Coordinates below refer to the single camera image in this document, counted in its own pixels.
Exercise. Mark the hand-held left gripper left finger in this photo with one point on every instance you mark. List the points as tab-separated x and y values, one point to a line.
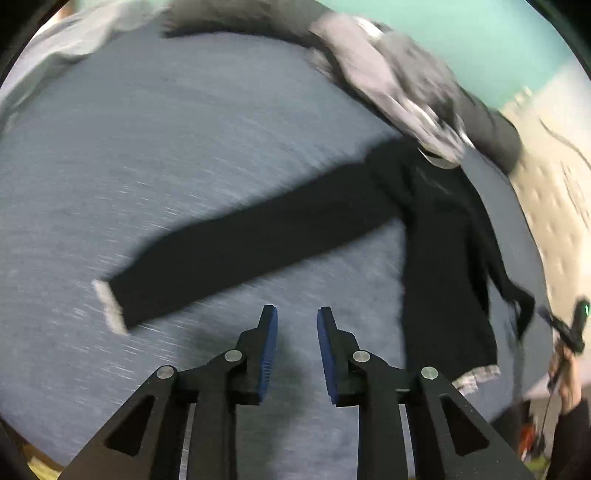
268	350

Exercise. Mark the person's right forearm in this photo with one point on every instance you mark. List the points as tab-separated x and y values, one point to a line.
572	443

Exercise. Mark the colourful clutter pile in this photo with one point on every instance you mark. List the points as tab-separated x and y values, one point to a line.
533	438

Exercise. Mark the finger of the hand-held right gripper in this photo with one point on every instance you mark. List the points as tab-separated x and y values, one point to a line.
551	321

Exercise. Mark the blue woven bed blanket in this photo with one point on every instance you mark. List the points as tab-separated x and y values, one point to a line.
184	138

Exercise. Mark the person's right hand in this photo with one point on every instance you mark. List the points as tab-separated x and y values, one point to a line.
570	378

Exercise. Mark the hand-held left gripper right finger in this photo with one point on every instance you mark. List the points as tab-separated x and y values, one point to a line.
325	350

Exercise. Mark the light grey cloth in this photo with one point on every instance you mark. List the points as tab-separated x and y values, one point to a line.
69	41

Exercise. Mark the dark grey pillow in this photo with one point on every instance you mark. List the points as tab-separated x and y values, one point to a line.
494	134

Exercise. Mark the black long-sleeve shirt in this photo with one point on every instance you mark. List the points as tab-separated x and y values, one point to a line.
438	258

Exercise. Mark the beige tufted headboard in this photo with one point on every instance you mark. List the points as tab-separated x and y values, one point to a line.
554	184

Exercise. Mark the pile of grey clothes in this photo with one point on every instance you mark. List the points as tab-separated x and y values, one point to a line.
392	78

